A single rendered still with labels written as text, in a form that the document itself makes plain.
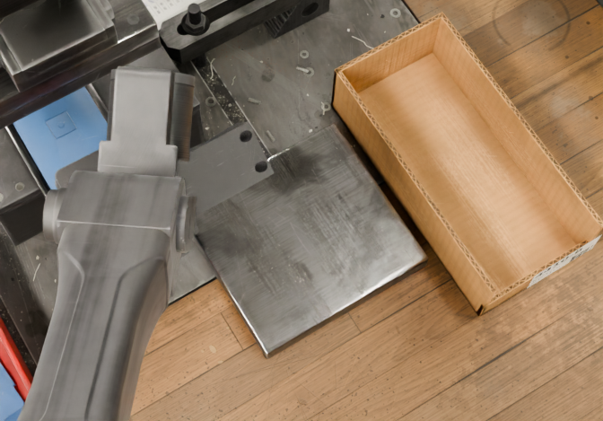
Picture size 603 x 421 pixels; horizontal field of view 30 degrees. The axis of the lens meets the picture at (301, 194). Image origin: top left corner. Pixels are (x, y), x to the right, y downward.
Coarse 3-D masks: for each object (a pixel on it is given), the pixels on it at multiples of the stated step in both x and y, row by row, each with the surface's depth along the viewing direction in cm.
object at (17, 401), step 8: (0, 376) 97; (0, 384) 97; (8, 384) 97; (0, 392) 97; (8, 392) 97; (16, 392) 97; (0, 400) 97; (8, 400) 97; (16, 400) 97; (0, 408) 96; (8, 408) 96; (16, 408) 96; (0, 416) 96; (8, 416) 96; (16, 416) 95
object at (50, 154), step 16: (80, 96) 99; (48, 112) 98; (80, 112) 98; (96, 112) 98; (16, 128) 98; (32, 128) 98; (48, 128) 98; (80, 128) 98; (96, 128) 98; (32, 144) 97; (48, 144) 97; (64, 144) 97; (80, 144) 97; (96, 144) 97; (48, 160) 96; (64, 160) 96; (48, 176) 96
